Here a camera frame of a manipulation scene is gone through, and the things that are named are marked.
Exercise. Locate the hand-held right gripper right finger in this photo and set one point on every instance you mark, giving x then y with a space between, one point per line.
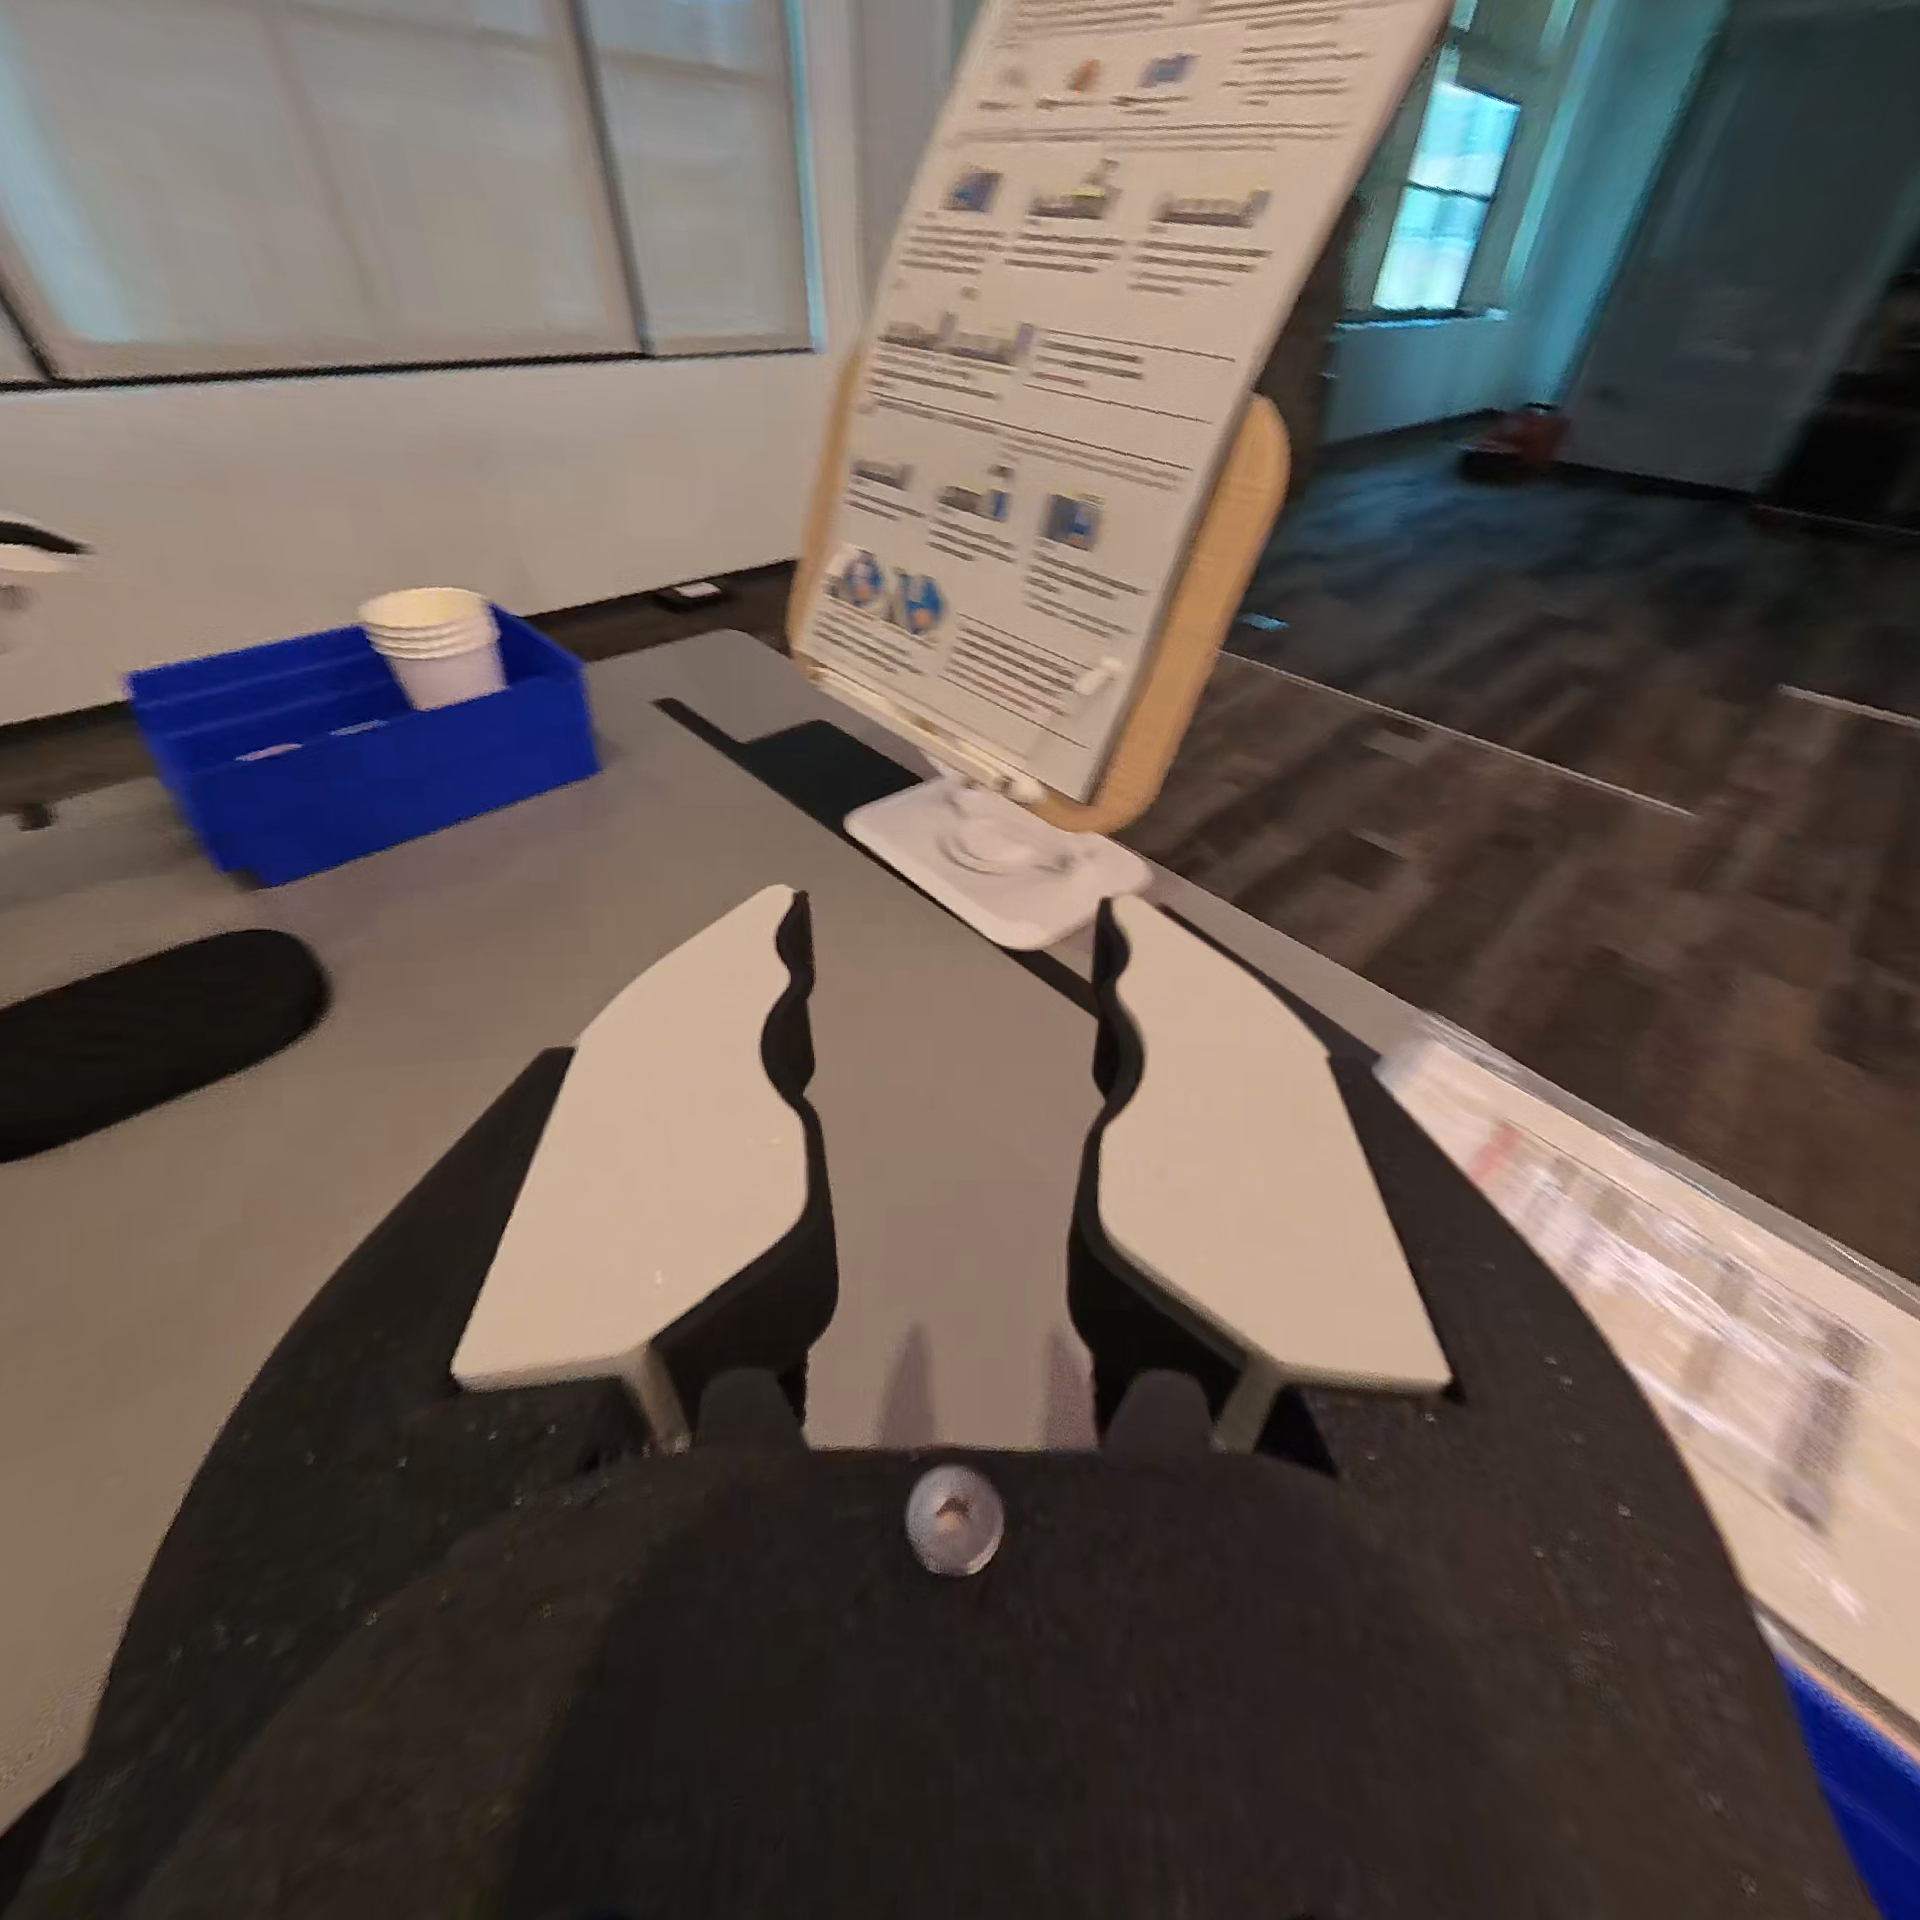
1259 1171

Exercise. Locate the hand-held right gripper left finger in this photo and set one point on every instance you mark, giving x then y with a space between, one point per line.
645 1171

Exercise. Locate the blue plastic bin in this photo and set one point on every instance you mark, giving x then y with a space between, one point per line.
376 796
1867 1799

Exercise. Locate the small bright window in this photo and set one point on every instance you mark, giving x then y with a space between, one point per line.
1448 181

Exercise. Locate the black quilted wrist rest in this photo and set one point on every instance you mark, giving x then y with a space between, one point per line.
149 1043

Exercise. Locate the white printed paper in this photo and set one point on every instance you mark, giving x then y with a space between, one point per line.
1695 1349

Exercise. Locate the laminated instruction sheet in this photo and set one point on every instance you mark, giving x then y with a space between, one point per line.
1079 375

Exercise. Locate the large window with blinds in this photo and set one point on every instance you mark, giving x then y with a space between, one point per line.
376 149

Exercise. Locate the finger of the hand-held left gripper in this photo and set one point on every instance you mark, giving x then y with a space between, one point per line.
37 551

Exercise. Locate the small red object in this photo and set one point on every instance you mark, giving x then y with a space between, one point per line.
1515 447

